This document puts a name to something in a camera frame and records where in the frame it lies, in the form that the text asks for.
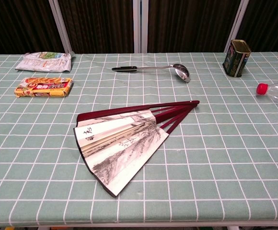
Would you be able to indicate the paper folding fan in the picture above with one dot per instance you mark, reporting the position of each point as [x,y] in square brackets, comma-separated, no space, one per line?
[119,143]

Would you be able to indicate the green checked tablecloth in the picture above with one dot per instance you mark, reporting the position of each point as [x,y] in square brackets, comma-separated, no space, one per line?
[201,167]

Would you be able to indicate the yellow snack packet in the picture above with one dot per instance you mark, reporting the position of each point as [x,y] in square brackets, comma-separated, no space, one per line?
[43,87]

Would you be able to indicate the white plastic snack bag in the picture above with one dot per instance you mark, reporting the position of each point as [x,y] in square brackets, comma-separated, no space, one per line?
[45,62]

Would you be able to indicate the dark green tin can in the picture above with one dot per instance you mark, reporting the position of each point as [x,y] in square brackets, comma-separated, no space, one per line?
[236,60]

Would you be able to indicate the white frame pole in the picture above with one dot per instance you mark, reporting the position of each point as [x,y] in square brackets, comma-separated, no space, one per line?
[237,24]
[61,26]
[136,26]
[144,26]

